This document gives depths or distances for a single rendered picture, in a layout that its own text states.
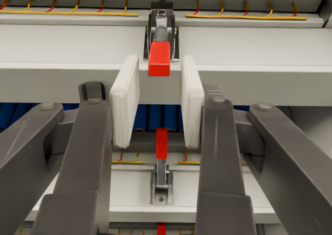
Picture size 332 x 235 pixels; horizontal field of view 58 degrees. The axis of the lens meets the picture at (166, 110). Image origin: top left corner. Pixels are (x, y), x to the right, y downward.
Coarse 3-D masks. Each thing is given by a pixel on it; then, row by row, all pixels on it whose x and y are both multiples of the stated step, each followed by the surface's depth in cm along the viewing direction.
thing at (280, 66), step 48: (0, 48) 24; (48, 48) 24; (96, 48) 24; (192, 48) 24; (240, 48) 24; (288, 48) 24; (0, 96) 26; (48, 96) 26; (144, 96) 25; (240, 96) 25; (288, 96) 25
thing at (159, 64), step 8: (160, 16) 21; (160, 24) 22; (160, 32) 21; (160, 40) 20; (152, 48) 18; (160, 48) 18; (168, 48) 18; (152, 56) 17; (160, 56) 17; (168, 56) 17; (152, 64) 16; (160, 64) 16; (168, 64) 16; (152, 72) 17; (160, 72) 17; (168, 72) 17
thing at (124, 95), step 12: (132, 60) 18; (120, 72) 16; (132, 72) 16; (120, 84) 14; (132, 84) 16; (120, 96) 13; (132, 96) 16; (120, 108) 14; (132, 108) 16; (120, 120) 14; (132, 120) 16; (120, 132) 14; (120, 144) 14
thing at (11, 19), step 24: (48, 24) 26; (72, 24) 26; (96, 24) 25; (120, 24) 25; (144, 24) 25; (192, 24) 25; (216, 24) 25; (240, 24) 25; (264, 24) 25; (288, 24) 25; (312, 24) 25
